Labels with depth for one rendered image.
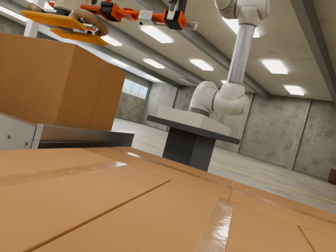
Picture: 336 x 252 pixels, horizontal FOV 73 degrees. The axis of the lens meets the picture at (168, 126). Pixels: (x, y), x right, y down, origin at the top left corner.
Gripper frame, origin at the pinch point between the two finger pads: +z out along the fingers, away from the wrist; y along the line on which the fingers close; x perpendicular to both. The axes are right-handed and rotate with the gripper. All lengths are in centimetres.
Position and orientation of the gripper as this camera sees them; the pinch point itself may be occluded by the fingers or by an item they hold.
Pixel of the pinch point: (174, 19)
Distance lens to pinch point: 116.2
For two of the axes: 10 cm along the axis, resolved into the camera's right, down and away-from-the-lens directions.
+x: 9.1, 2.5, -3.3
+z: -2.6, 9.6, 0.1
